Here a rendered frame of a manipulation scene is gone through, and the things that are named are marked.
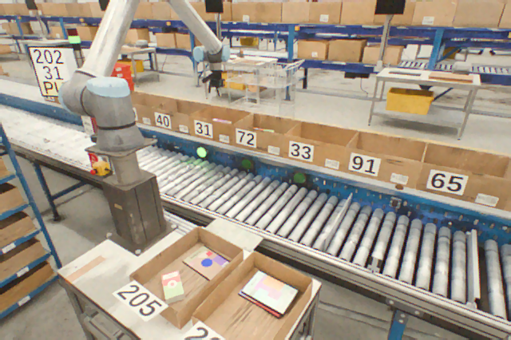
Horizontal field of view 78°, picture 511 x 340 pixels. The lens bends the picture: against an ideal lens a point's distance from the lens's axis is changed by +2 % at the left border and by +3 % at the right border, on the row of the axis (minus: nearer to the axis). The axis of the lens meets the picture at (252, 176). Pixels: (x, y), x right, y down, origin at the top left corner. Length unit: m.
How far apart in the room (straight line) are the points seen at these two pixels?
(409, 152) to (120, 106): 1.62
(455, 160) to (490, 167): 0.17
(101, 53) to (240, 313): 1.22
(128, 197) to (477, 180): 1.64
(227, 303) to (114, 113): 0.87
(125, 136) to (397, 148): 1.55
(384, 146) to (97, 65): 1.64
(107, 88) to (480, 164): 1.91
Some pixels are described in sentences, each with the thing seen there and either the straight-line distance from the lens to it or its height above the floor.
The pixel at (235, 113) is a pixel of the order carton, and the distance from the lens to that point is 2.49.
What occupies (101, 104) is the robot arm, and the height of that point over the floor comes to 1.44.
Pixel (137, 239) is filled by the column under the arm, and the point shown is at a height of 0.81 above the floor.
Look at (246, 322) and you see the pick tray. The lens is 1.26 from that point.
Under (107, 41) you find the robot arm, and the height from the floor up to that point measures 1.63.
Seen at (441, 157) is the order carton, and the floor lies 0.97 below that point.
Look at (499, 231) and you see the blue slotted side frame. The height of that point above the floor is 0.78.
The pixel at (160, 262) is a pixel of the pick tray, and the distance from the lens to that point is 1.45.
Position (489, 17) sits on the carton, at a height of 1.51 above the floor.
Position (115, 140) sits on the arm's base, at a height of 1.30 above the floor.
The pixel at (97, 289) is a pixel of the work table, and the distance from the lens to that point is 1.52.
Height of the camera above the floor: 1.79
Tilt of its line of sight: 30 degrees down
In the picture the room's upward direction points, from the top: 1 degrees counter-clockwise
